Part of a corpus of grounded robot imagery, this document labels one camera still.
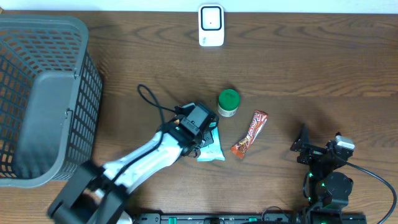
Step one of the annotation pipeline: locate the white barcode scanner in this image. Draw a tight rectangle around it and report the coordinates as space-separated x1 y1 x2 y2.
198 4 225 47

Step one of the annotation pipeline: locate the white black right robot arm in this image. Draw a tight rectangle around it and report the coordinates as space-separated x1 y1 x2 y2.
290 125 355 223

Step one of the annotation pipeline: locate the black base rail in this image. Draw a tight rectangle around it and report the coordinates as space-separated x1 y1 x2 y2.
133 212 368 224

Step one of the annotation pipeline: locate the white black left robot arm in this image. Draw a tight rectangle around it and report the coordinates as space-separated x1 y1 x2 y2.
47 114 218 223

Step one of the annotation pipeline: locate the teal snack packet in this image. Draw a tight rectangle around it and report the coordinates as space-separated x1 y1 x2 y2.
197 122 225 162

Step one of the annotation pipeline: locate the green lid jar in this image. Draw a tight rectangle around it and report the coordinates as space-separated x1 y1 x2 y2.
218 89 241 118

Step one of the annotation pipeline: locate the red chocolate bar wrapper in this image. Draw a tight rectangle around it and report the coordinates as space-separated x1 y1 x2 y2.
231 110 269 159

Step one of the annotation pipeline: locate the grey plastic basket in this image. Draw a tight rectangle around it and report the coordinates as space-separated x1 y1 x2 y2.
1 14 103 188

